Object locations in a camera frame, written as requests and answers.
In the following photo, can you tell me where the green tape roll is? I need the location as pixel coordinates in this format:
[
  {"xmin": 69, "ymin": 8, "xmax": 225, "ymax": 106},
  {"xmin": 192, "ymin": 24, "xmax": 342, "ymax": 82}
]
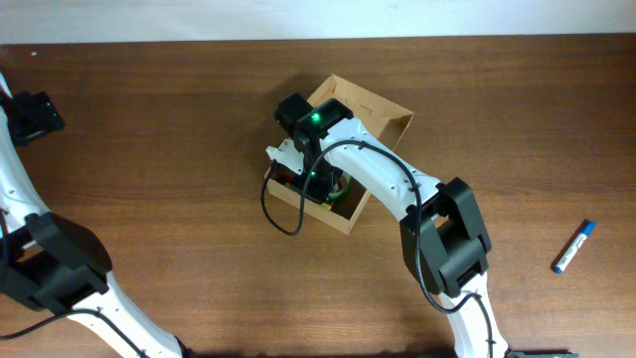
[{"xmin": 329, "ymin": 173, "xmax": 352, "ymax": 202}]

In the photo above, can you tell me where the cardboard box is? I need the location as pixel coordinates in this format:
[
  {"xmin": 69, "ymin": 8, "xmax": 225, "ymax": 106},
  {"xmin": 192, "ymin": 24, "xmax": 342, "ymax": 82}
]
[{"xmin": 265, "ymin": 75, "xmax": 413, "ymax": 234}]

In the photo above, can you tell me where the blue white marker pen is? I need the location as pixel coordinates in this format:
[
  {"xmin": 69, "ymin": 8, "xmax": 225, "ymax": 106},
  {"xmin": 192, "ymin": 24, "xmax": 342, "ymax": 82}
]
[{"xmin": 552, "ymin": 220, "xmax": 596, "ymax": 274}]

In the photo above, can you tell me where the yellow highlighter marker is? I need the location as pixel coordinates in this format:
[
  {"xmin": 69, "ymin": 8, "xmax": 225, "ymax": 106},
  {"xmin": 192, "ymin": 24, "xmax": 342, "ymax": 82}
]
[{"xmin": 284, "ymin": 183, "xmax": 334, "ymax": 210}]

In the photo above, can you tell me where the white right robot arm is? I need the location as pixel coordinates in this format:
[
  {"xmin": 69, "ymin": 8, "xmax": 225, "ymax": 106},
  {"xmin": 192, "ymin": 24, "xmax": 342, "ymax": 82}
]
[{"xmin": 266, "ymin": 92, "xmax": 510, "ymax": 357}]

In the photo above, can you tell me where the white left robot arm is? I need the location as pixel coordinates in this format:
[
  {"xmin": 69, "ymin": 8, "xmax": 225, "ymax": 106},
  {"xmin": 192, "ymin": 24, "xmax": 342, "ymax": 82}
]
[{"xmin": 1, "ymin": 84, "xmax": 194, "ymax": 357}]

